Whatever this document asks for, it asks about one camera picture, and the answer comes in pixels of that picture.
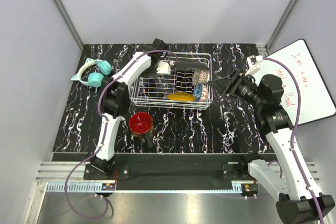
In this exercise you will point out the white wire dish rack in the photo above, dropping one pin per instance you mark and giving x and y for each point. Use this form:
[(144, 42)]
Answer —
[(151, 89)]

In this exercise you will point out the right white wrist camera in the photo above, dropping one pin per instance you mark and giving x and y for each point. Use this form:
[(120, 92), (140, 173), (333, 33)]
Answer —
[(254, 64)]

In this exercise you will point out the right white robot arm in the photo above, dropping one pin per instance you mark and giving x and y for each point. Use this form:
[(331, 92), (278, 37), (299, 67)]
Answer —
[(298, 197)]

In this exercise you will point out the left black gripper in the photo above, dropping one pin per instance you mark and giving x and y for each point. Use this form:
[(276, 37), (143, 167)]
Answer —
[(153, 71)]

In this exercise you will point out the yellow brown-rimmed bowl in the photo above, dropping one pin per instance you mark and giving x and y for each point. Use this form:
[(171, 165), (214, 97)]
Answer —
[(181, 96)]

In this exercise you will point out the red patterned white bowl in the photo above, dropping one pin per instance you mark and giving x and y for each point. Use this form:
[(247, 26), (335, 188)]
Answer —
[(200, 76)]

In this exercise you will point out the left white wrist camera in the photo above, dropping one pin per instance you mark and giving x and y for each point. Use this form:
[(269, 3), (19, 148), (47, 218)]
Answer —
[(163, 67)]

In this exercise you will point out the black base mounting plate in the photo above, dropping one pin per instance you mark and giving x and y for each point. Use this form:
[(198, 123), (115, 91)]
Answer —
[(132, 166)]

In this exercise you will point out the black floral square plate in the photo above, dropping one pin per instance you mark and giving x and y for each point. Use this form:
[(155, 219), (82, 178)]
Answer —
[(190, 65)]

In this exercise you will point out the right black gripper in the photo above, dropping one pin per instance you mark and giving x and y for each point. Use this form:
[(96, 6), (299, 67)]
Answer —
[(231, 84)]

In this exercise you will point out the red black mug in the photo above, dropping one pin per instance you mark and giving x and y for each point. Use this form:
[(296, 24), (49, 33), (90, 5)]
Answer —
[(141, 125)]

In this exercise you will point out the blue patterned bowl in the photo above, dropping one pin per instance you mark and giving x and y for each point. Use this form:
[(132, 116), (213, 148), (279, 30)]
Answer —
[(201, 93)]

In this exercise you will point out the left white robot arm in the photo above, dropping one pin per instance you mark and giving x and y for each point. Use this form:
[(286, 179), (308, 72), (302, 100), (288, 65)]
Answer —
[(114, 101)]

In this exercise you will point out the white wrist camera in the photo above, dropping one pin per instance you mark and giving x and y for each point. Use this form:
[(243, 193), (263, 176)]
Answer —
[(254, 64), (163, 67)]

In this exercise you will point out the white whiteboard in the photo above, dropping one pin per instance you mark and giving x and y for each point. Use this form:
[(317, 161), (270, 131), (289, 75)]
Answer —
[(316, 100)]

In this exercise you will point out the teal cat-ear headphones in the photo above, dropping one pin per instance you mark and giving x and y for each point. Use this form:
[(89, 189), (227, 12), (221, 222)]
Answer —
[(95, 78)]

